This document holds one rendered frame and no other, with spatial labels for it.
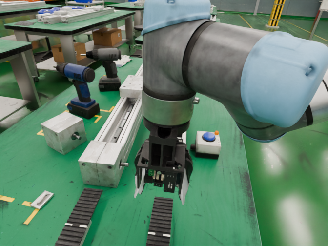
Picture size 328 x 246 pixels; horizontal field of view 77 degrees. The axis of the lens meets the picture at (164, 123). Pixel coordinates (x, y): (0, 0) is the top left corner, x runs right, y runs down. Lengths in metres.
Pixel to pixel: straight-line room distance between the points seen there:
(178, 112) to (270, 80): 0.13
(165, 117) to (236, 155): 0.56
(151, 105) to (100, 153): 0.37
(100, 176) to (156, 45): 0.46
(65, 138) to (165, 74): 0.57
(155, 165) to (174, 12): 0.20
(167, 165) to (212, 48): 0.19
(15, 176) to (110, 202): 0.31
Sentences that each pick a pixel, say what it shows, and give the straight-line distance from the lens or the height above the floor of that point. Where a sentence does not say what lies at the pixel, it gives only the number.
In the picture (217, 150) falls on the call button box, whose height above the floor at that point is 0.82.
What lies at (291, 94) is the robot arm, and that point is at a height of 1.22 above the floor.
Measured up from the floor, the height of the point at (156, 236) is 0.81.
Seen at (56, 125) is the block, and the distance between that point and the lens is 0.77.
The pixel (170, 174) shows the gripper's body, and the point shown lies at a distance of 0.32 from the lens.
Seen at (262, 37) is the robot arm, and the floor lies 1.25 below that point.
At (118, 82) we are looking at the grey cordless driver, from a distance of 1.17.
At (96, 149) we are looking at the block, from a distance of 0.64.
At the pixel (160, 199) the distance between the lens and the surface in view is 0.59.
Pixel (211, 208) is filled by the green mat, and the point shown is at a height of 0.78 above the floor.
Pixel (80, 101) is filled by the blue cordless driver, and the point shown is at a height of 0.85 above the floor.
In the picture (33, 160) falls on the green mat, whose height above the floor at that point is 0.78.
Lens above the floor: 1.28
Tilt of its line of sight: 34 degrees down
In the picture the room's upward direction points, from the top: 3 degrees clockwise
